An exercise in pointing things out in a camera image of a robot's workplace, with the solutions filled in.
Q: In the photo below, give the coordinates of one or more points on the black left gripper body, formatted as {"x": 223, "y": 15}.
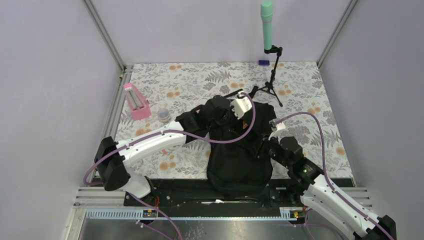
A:
{"x": 227, "y": 119}

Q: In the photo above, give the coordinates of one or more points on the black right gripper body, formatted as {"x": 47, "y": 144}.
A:
{"x": 273, "y": 149}

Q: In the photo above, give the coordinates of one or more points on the black student backpack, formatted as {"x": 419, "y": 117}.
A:
{"x": 235, "y": 168}

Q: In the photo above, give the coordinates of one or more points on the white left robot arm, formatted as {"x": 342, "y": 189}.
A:
{"x": 114, "y": 159}

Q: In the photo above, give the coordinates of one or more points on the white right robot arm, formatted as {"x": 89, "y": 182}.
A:
{"x": 315, "y": 190}

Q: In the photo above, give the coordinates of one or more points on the small clear round container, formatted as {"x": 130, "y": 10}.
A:
{"x": 163, "y": 115}

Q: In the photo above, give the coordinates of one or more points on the black microphone tripod stand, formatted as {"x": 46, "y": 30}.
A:
{"x": 269, "y": 85}

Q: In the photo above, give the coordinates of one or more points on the floral table mat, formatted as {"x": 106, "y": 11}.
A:
{"x": 179, "y": 87}

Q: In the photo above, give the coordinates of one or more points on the small blue block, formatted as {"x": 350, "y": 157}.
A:
{"x": 263, "y": 62}

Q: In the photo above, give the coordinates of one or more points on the mint green microphone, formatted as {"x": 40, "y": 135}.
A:
{"x": 266, "y": 14}

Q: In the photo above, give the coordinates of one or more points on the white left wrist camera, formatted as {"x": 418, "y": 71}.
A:
{"x": 241, "y": 105}

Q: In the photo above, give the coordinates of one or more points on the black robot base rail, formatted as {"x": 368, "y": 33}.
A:
{"x": 197, "y": 198}

